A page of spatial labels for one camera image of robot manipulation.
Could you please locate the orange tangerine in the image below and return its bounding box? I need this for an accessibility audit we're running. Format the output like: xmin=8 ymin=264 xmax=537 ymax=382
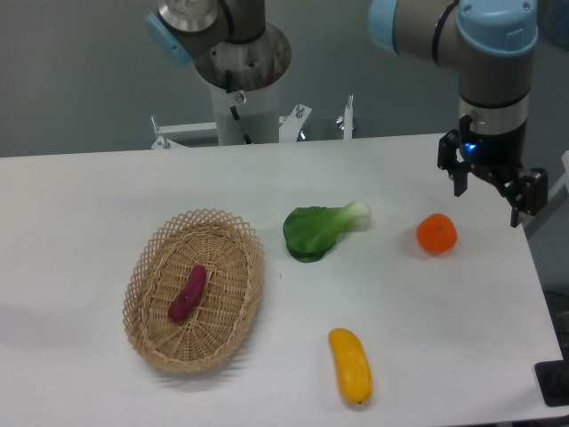
xmin=415 ymin=213 xmax=458 ymax=254

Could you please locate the green bok choy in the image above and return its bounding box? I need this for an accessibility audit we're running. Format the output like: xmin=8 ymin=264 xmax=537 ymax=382
xmin=282 ymin=200 xmax=371 ymax=262

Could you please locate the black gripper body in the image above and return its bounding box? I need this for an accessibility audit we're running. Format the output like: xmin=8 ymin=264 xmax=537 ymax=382
xmin=459 ymin=116 xmax=526 ymax=180

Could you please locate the woven wicker basket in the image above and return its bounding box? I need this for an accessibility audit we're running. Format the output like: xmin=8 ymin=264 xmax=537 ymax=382
xmin=123 ymin=209 xmax=264 ymax=374

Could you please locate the white metal mounting frame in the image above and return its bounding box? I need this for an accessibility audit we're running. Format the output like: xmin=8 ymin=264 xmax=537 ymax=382
xmin=149 ymin=93 xmax=357 ymax=149

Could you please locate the yellow mango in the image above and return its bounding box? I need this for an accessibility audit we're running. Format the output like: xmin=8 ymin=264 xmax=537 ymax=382
xmin=328 ymin=328 xmax=373 ymax=405

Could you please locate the black box at edge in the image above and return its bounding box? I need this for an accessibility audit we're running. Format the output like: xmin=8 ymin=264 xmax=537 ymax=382
xmin=534 ymin=360 xmax=568 ymax=407

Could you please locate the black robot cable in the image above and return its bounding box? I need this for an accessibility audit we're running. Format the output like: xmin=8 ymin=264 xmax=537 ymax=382
xmin=224 ymin=69 xmax=254 ymax=145

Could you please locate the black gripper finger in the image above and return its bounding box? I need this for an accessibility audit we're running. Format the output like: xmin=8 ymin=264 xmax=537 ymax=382
xmin=437 ymin=129 xmax=469 ymax=197
xmin=497 ymin=168 xmax=548 ymax=228

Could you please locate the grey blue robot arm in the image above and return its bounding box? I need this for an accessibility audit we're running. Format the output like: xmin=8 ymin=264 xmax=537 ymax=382
xmin=146 ymin=1 xmax=548 ymax=226

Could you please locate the purple sweet potato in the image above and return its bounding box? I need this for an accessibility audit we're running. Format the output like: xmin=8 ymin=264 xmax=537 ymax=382
xmin=168 ymin=265 xmax=207 ymax=322

